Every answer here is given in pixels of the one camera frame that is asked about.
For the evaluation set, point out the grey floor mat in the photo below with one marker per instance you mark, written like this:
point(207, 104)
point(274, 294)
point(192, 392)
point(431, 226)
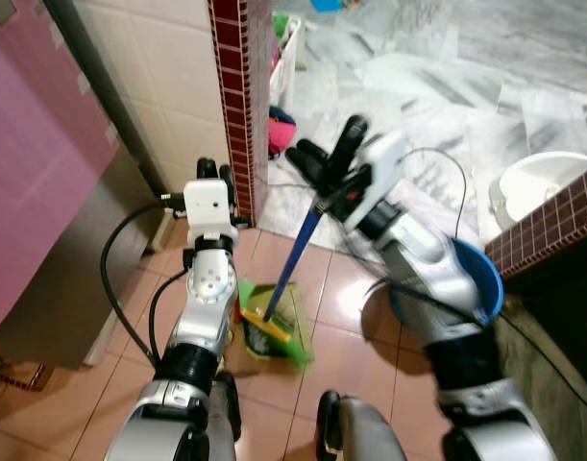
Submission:
point(552, 423)

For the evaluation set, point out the green plastic item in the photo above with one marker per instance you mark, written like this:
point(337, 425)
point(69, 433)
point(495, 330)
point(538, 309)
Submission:
point(283, 24)

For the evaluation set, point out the robot right leg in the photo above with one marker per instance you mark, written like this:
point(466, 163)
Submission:
point(365, 427)

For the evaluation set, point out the robot left leg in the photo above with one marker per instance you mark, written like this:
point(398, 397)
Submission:
point(226, 413)

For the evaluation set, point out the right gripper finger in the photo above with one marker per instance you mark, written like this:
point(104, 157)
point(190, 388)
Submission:
point(349, 144)
point(310, 163)

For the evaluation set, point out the grey brown cabinet side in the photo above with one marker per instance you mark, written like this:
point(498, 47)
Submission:
point(72, 288)

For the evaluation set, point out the white plastic basin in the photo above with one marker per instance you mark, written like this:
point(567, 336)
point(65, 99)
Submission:
point(538, 182)

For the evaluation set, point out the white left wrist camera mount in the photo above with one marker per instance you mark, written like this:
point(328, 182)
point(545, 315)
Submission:
point(207, 204)

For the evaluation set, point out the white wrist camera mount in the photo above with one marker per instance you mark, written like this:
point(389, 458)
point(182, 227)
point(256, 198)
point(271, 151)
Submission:
point(207, 204)
point(384, 173)

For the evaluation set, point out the small blue item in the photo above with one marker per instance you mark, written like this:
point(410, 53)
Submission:
point(326, 5)

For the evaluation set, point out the pink red cloth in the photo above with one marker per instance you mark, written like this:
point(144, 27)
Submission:
point(280, 136)

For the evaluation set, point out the pink door panel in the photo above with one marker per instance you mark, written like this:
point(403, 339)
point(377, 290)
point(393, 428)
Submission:
point(34, 144)

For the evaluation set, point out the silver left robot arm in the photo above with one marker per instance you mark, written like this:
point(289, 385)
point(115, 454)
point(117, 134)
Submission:
point(202, 307)

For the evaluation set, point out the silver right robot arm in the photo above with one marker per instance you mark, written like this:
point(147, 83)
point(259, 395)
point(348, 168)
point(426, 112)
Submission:
point(437, 279)

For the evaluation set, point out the blue plastic bucket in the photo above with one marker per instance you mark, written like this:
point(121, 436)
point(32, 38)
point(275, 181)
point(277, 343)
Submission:
point(487, 280)

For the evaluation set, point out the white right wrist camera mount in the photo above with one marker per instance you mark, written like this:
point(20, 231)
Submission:
point(384, 173)

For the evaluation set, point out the dark patterned sandal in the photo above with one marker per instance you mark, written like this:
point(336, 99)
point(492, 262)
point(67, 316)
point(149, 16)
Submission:
point(10, 376)

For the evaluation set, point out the robot leg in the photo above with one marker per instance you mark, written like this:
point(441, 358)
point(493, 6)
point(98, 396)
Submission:
point(365, 427)
point(226, 413)

